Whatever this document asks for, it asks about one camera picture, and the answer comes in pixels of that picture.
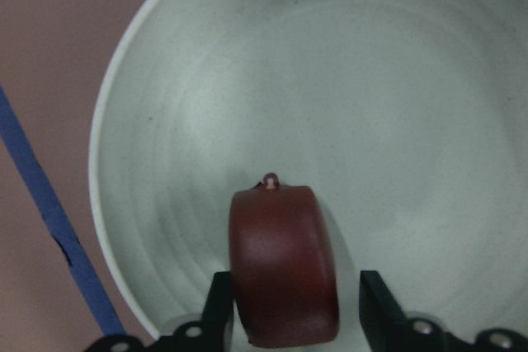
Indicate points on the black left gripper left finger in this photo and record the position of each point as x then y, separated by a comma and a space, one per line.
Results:
217, 314

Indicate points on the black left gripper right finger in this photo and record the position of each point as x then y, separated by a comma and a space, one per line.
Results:
384, 323

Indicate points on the brown bun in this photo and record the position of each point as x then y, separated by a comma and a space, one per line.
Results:
282, 266

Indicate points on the light green plate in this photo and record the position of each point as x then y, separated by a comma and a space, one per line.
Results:
407, 118

